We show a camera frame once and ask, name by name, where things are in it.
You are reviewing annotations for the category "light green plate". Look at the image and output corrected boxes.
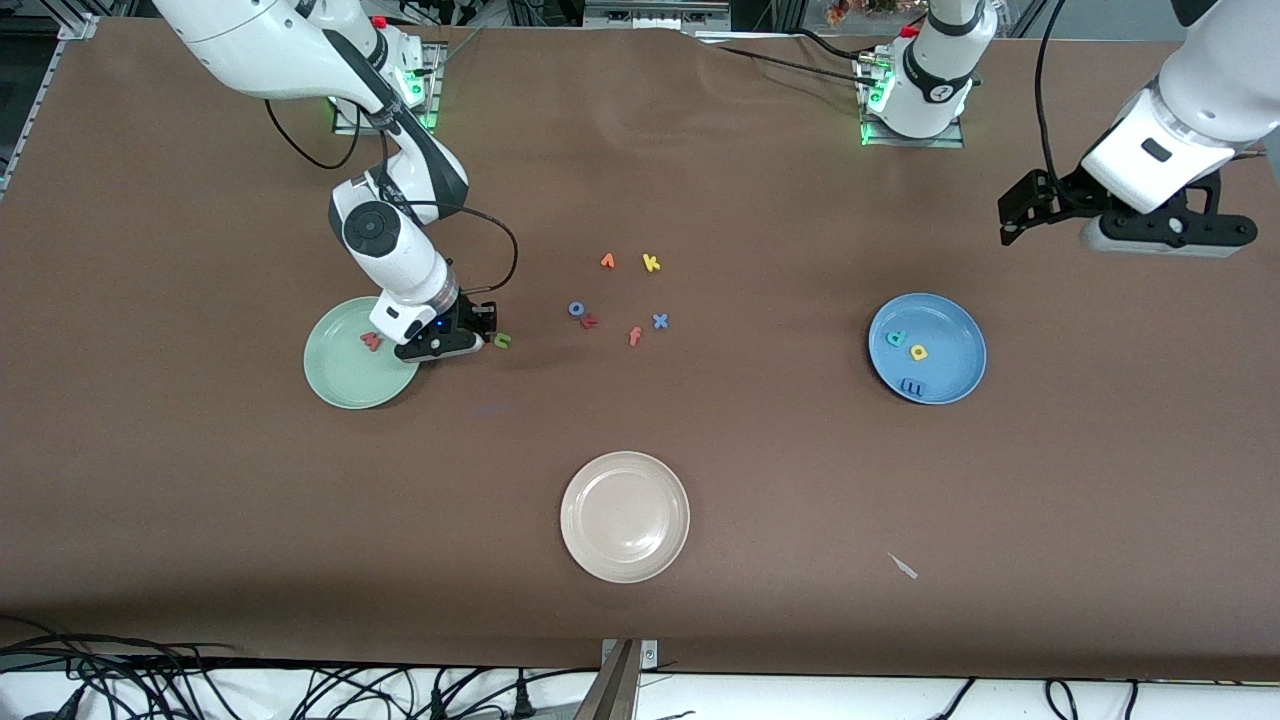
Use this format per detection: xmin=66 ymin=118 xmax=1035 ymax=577
xmin=303 ymin=296 xmax=424 ymax=410

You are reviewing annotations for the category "blue plate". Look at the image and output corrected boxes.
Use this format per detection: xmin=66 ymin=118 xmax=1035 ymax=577
xmin=867 ymin=292 xmax=988 ymax=406

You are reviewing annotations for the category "beige plate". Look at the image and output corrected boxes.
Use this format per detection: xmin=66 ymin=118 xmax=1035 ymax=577
xmin=560 ymin=451 xmax=691 ymax=584

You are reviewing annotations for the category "brown table cover sheet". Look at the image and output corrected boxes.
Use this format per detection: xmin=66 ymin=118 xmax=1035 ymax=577
xmin=0 ymin=15 xmax=1280 ymax=681

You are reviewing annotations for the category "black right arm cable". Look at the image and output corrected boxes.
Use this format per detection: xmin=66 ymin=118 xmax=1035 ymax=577
xmin=265 ymin=95 xmax=520 ymax=301

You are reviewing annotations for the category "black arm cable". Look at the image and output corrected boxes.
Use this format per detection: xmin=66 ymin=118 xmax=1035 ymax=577
xmin=1036 ymin=0 xmax=1069 ymax=186
xmin=265 ymin=95 xmax=520 ymax=301

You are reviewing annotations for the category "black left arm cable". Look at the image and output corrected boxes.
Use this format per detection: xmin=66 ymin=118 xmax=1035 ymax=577
xmin=1036 ymin=0 xmax=1069 ymax=186

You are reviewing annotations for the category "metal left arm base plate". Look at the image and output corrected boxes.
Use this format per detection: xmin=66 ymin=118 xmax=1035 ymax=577
xmin=858 ymin=45 xmax=967 ymax=149

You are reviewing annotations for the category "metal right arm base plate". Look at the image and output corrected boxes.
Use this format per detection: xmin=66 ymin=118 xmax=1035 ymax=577
xmin=333 ymin=40 xmax=442 ymax=137

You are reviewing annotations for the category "black cable on table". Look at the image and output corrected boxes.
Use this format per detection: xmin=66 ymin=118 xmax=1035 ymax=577
xmin=700 ymin=30 xmax=876 ymax=86

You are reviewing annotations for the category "metal frame behind table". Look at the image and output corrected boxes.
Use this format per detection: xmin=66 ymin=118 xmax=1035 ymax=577
xmin=585 ymin=0 xmax=731 ymax=31

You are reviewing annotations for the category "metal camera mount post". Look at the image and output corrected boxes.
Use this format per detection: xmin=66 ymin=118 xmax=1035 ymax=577
xmin=575 ymin=638 xmax=659 ymax=720

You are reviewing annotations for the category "aluminium frame profile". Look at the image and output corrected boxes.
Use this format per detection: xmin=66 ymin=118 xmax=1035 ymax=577
xmin=0 ymin=14 xmax=101 ymax=196

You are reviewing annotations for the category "black cable tangle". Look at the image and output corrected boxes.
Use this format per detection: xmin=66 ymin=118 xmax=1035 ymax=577
xmin=0 ymin=615 xmax=601 ymax=720

